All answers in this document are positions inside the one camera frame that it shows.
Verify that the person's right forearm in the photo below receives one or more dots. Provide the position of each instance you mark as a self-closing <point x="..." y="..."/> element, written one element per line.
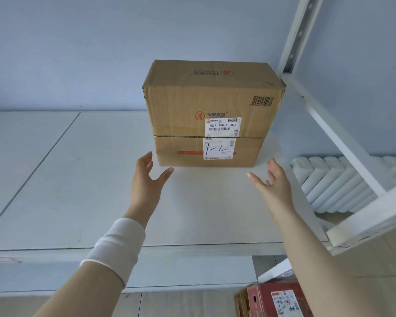
<point x="323" y="277"/>

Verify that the person's left hand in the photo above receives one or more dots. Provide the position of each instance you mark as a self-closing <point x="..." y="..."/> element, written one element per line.
<point x="145" y="194"/>

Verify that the person's left forearm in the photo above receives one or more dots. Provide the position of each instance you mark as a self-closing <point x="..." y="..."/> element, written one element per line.
<point x="85" y="293"/>

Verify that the white metal shelf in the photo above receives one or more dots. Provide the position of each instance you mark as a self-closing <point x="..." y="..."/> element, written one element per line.
<point x="52" y="178"/>

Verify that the white radiator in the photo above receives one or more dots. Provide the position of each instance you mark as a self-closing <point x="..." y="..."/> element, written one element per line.
<point x="330" y="184"/>

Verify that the person's right hand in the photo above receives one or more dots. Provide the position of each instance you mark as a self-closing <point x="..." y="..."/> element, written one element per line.
<point x="279" y="198"/>

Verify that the box marked 1-2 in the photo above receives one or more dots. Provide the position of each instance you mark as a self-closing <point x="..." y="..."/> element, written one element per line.
<point x="184" y="95"/>

